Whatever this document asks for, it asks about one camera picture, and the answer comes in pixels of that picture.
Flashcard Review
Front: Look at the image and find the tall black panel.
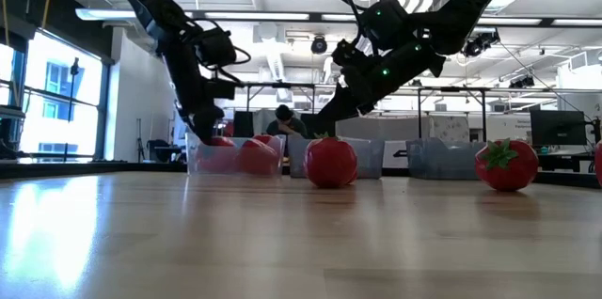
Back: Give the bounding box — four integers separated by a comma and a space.
232, 110, 255, 139

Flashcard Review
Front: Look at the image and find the thin folded black stand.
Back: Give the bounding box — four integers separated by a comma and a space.
134, 118, 144, 163

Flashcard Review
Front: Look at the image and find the black office desk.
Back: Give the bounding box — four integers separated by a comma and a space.
535, 146, 602, 174

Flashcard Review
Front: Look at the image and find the clear plastic bin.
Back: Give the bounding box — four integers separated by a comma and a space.
185, 132, 287, 178

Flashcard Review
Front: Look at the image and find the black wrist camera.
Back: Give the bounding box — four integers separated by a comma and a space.
193, 27, 239, 69
330, 38, 372, 69

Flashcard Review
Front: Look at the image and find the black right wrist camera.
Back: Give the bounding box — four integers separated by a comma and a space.
330, 38, 372, 69

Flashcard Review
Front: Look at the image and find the white partition board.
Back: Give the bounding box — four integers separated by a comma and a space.
335, 111, 432, 143

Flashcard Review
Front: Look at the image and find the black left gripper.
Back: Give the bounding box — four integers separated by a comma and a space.
162, 39, 237, 146

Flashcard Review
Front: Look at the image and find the black ceiling dome camera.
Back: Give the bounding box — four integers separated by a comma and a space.
309, 34, 329, 56

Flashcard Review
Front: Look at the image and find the wide black computer monitor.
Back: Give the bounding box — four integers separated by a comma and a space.
530, 109, 589, 149

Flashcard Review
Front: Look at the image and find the black frame table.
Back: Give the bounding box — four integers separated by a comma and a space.
416, 85, 489, 143
243, 81, 317, 113

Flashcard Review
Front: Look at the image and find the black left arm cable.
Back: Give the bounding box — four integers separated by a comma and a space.
187, 19, 253, 85

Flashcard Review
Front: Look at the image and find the black tripod stand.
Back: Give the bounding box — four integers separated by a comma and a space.
68, 56, 81, 162

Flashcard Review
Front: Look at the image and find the black ceiling spotlight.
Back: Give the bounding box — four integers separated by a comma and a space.
509, 74, 536, 90

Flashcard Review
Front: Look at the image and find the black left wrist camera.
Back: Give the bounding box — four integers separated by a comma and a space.
193, 27, 239, 69

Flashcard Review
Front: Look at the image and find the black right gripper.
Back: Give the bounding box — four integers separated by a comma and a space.
313, 39, 447, 125

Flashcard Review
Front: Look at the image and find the small black monitor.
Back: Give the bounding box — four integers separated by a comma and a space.
299, 113, 336, 139

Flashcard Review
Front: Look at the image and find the grey plastic bin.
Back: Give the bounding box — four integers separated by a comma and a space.
405, 137, 489, 181
286, 134, 387, 181

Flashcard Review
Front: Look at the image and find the red tomato green stem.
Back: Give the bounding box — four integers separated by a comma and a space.
594, 139, 602, 187
302, 132, 359, 190
473, 137, 540, 193

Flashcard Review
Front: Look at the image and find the person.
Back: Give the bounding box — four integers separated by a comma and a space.
265, 103, 309, 157

